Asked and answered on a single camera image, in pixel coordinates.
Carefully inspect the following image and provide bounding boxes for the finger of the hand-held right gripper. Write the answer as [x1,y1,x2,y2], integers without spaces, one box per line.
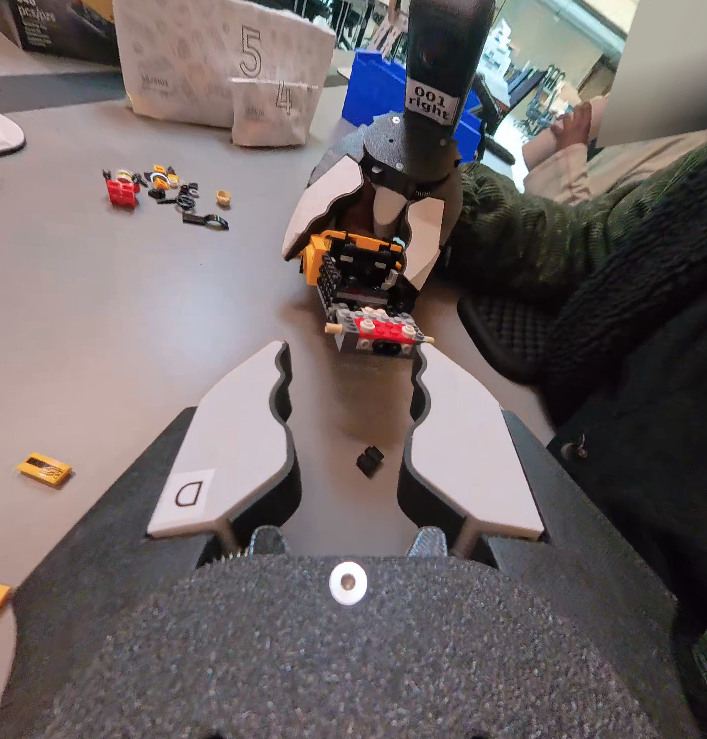
[402,196,447,288]
[282,156,366,262]

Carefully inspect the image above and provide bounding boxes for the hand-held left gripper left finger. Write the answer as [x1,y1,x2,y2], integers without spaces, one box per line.
[147,341,302,549]

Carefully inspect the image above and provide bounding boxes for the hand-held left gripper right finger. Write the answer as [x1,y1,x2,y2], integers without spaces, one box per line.
[397,343,546,555]

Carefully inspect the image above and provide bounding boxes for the yellow black lego car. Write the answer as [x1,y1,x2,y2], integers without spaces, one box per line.
[298,230,435,360]

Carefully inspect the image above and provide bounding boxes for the orange lego pieces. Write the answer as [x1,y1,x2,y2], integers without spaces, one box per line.
[0,453,72,616]

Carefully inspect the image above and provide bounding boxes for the pile of small lego parts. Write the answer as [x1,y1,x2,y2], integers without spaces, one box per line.
[135,164,201,209]

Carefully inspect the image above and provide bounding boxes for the red lego seat piece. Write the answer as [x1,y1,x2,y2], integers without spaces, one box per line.
[102,170,141,210]

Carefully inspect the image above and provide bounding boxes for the lego set box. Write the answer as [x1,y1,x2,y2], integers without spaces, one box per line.
[0,0,120,65]

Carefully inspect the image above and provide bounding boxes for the blue storage bin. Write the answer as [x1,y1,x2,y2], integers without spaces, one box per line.
[342,49,484,162]

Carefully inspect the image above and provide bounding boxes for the small white paper bag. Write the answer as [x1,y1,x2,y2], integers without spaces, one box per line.
[231,81,321,148]

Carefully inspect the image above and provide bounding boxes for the black office chair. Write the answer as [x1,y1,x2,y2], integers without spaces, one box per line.
[475,78,516,168]

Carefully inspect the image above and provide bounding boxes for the large white paper bag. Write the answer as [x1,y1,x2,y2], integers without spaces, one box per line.
[112,0,337,129]

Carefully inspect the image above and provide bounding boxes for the beige cloth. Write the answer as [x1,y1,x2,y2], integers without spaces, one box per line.
[522,130,707,200]

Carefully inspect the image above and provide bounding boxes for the white stand base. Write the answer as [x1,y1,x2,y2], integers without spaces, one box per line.
[0,107,26,158]

